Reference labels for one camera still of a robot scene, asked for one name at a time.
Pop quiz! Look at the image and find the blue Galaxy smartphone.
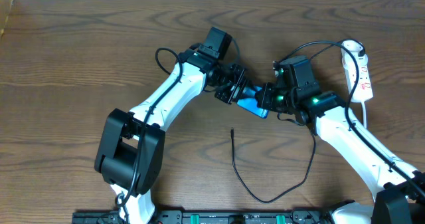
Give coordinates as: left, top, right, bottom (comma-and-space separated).
236, 86, 269, 118

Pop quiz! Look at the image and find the black charging cable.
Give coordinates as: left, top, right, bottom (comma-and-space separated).
230, 39, 367, 204

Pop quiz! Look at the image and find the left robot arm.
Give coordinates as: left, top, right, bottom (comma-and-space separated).
94, 27, 239, 223

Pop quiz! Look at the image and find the white charger plug adapter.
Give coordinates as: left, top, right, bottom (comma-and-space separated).
341, 49, 369, 70

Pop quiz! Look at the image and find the white power strip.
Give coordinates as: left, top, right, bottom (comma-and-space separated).
342, 40, 373, 103

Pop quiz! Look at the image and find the white power strip cord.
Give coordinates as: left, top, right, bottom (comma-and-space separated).
361, 101, 369, 129

